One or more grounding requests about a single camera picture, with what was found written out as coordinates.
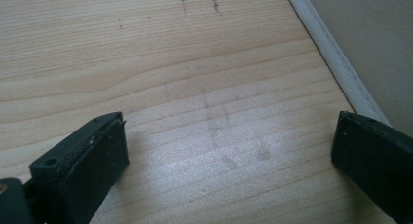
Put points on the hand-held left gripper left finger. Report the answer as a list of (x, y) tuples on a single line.
[(84, 165)]

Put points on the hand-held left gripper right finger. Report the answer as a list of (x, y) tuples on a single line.
[(376, 159)]

